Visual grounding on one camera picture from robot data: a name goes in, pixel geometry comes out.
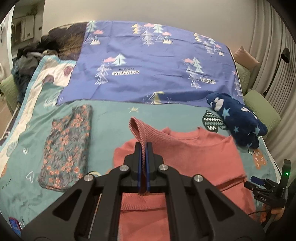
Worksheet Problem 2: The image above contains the coral red knit shirt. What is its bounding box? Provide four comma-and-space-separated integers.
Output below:
113, 117, 255, 240

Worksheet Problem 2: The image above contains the navy star fleece garment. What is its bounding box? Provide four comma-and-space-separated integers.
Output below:
206, 92, 268, 149

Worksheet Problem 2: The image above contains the dark clothes pile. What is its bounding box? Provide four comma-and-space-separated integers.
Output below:
11, 36, 59, 103

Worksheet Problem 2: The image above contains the person right hand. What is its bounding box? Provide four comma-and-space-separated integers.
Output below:
259, 204, 285, 223

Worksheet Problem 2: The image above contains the green pillow right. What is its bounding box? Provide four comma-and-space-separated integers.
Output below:
243, 89, 281, 140

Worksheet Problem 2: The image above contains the green pillow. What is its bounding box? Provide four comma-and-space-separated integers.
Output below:
243, 89, 281, 140
235, 62, 251, 95

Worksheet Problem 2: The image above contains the folded floral grey garment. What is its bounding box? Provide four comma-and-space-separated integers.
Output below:
38, 104, 93, 192

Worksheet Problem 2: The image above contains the peach pillow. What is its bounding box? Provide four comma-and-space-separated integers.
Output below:
233, 46, 259, 70

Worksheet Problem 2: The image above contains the black floor lamp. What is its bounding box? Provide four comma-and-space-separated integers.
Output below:
263, 47, 290, 97

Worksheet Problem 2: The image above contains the green cushion left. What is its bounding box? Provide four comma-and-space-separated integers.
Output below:
1, 75, 18, 114

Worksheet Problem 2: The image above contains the purple tree print sheet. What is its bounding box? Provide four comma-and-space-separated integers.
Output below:
58, 21, 243, 107

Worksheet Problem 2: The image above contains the white pleated curtain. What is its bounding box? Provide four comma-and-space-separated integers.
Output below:
250, 1, 295, 179

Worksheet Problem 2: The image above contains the brown dark blanket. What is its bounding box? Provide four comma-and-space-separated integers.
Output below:
48, 22, 87, 61

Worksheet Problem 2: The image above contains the black cable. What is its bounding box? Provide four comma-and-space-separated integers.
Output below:
247, 203, 273, 217

